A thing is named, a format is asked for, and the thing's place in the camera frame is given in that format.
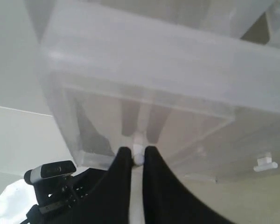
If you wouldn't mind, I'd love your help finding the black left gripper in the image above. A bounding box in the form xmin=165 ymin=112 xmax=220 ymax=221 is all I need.
xmin=25 ymin=168 xmax=106 ymax=224

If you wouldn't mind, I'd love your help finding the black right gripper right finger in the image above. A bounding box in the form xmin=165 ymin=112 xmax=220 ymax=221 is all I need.
xmin=142 ymin=146 xmax=222 ymax=224

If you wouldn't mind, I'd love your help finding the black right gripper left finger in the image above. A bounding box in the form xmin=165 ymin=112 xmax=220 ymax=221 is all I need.
xmin=60 ymin=147 xmax=133 ymax=224

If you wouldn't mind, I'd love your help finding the clear drawer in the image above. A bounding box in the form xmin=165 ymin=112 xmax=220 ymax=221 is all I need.
xmin=175 ymin=108 xmax=280 ymax=183
xmin=41 ymin=71 xmax=235 ymax=169

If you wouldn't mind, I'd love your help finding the white plastic drawer cabinet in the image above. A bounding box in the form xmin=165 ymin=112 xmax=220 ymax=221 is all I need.
xmin=24 ymin=0 xmax=280 ymax=175

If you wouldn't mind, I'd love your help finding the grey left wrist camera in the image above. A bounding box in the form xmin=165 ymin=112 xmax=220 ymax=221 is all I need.
xmin=24 ymin=160 xmax=77 ymax=185

